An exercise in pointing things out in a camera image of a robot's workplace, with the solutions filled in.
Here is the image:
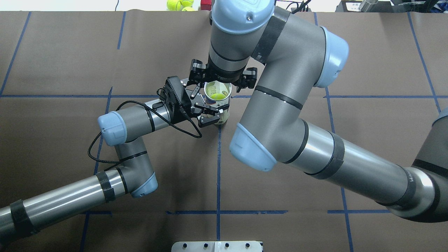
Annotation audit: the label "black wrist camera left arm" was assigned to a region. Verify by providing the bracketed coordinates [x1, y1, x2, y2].
[163, 76, 191, 112]

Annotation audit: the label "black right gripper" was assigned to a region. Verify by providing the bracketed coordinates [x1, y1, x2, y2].
[188, 59, 258, 93]

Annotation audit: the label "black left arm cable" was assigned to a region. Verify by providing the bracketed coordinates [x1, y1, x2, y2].
[87, 87, 203, 171]

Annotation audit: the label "white blue tennis ball can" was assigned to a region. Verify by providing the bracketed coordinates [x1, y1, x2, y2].
[204, 81, 232, 108]

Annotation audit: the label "yellow tennis ball background left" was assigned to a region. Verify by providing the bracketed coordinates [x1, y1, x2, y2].
[166, 0, 182, 11]

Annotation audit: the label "yellow tennis ball background right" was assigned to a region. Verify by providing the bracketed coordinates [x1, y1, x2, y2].
[180, 0, 194, 7]

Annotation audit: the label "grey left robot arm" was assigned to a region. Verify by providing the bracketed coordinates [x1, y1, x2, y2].
[1, 87, 221, 252]

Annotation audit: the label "yellow tennis ball background lower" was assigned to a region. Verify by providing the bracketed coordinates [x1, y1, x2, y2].
[181, 6, 196, 12]

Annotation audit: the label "red block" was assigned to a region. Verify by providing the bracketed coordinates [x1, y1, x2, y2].
[200, 0, 213, 11]

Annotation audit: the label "yellow tennis ball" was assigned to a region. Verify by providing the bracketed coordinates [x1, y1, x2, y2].
[210, 91, 228, 101]

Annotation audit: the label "white metal mount base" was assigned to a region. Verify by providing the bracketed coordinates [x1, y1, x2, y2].
[171, 240, 264, 252]

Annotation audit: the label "yellow tennis ball background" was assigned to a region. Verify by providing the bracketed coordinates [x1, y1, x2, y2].
[181, 6, 196, 12]
[180, 0, 194, 7]
[166, 0, 182, 11]

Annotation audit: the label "black power strip cables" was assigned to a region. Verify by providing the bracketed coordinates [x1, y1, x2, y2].
[285, 0, 312, 14]

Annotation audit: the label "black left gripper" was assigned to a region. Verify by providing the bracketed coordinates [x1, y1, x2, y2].
[164, 78, 224, 128]

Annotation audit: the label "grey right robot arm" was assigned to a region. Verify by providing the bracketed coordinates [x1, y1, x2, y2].
[192, 0, 448, 222]

